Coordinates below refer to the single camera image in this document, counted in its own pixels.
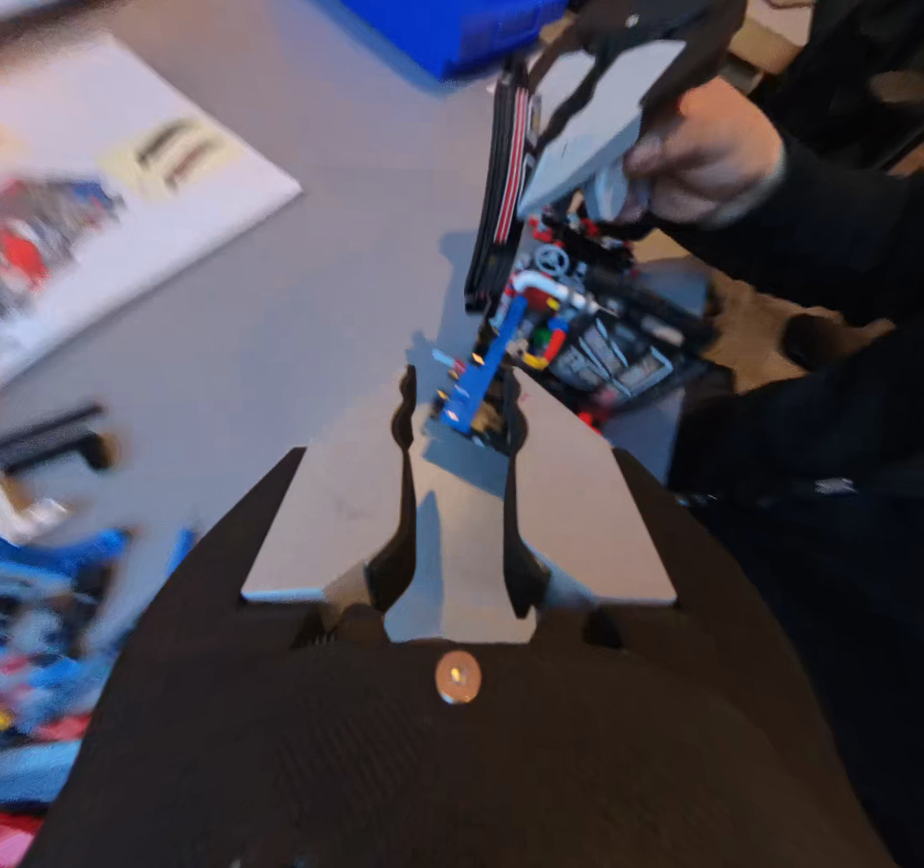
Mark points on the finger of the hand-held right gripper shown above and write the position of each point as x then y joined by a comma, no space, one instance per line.
563,85
606,117

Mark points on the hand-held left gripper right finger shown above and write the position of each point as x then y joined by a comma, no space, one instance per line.
585,521

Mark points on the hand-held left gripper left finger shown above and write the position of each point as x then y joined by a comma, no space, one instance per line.
325,521

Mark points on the red striped black curved panel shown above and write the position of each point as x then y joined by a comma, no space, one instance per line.
505,161

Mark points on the toy brick car model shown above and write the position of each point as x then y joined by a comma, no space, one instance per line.
613,348

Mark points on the instruction booklet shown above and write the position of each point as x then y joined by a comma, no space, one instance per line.
108,197

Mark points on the person's right forearm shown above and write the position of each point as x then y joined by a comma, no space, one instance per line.
830,233

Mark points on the person's right hand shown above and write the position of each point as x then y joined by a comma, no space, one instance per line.
714,153

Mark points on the brown cardboard box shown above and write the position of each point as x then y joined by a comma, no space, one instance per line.
776,9

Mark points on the black angled beam piece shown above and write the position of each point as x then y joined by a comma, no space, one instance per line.
50,442

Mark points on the black chair armrest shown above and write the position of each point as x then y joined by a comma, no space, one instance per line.
816,341

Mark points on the pile of loose brick pieces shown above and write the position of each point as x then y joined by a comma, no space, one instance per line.
43,630

